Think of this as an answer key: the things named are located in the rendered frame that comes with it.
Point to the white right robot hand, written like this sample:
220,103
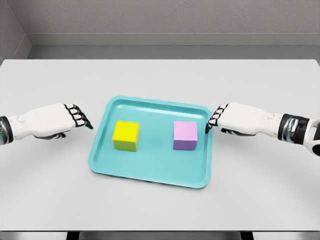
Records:
240,116

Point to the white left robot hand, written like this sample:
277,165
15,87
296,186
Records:
52,117

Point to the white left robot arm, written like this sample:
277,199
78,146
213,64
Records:
15,128

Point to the pink purple cube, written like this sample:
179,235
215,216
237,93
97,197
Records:
185,133

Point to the yellow cube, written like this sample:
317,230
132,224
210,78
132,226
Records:
126,132

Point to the teal rectangular tray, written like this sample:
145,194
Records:
152,160

